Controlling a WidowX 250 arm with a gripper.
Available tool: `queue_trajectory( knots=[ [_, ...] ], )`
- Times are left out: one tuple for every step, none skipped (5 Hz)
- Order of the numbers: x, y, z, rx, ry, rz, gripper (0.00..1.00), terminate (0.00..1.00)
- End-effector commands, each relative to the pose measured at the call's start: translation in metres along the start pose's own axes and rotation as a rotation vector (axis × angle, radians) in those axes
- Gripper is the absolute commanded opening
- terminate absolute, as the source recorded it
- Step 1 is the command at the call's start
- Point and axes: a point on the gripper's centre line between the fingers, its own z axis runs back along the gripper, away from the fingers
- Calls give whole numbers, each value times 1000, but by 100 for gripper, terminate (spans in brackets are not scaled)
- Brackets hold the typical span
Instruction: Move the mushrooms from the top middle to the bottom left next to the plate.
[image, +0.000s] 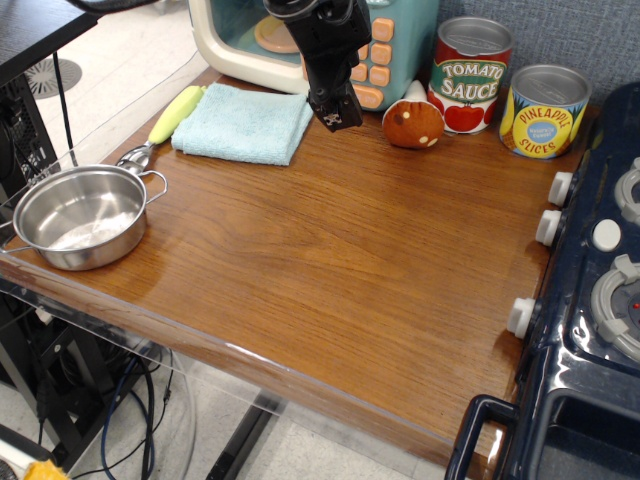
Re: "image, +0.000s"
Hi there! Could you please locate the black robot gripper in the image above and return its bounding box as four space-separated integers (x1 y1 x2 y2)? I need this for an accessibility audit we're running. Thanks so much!
276 0 372 132

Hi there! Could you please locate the brown plush toy mushroom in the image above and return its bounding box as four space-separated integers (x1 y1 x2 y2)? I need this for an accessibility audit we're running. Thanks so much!
382 80 445 149

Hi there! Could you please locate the white stove knob top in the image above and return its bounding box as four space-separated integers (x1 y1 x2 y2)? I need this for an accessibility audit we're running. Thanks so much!
547 172 573 207

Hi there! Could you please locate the white stove knob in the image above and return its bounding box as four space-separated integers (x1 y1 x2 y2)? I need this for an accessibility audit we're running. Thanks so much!
507 298 536 339
535 210 562 247
547 172 573 207

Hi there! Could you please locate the white stove knob middle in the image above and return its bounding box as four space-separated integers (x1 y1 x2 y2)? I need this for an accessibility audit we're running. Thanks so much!
535 210 562 247

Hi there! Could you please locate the white stove knob bottom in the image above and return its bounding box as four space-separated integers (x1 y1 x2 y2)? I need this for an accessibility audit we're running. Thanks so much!
507 298 536 339

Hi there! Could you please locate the light blue folded cloth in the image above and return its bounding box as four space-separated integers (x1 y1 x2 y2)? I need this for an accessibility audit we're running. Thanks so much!
171 83 312 166

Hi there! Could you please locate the teal and cream toy microwave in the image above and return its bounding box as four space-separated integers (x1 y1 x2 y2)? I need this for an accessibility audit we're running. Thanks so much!
188 1 439 111

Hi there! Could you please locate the tomato sauce toy can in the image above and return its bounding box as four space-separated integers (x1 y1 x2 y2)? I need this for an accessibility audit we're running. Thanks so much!
428 16 515 134

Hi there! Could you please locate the pineapple slices toy can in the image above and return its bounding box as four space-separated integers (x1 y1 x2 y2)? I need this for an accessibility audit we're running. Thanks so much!
499 64 592 160

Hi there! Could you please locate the small stainless steel pot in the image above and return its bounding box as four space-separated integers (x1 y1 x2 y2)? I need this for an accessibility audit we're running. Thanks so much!
1 164 168 271

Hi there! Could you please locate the black desk at left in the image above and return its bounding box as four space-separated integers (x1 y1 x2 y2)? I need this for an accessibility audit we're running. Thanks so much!
1 0 99 85

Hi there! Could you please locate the black table leg base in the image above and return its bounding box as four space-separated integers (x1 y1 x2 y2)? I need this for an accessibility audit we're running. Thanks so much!
205 392 285 480

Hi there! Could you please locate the dark blue toy stove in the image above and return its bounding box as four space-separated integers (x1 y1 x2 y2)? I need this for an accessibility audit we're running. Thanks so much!
446 83 639 479

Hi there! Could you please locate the black cable under table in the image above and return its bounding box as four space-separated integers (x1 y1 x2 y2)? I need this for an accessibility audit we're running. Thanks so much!
69 349 176 480

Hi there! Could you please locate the blue cable under table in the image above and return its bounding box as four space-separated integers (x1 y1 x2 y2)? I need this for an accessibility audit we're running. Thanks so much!
99 357 157 480

